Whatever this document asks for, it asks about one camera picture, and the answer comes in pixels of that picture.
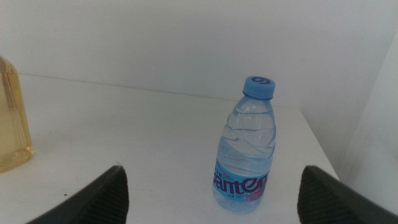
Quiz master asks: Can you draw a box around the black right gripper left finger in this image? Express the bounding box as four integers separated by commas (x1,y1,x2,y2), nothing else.
26,165,130,224

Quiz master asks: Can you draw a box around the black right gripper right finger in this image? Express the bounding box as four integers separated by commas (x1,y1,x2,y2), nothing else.
297,165,398,224

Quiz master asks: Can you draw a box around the clear water bottle blue cap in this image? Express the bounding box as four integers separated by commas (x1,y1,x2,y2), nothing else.
212,75,277,215

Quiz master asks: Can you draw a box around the yellow juice bottle white cap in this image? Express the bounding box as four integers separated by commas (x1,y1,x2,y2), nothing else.
0,55,34,174

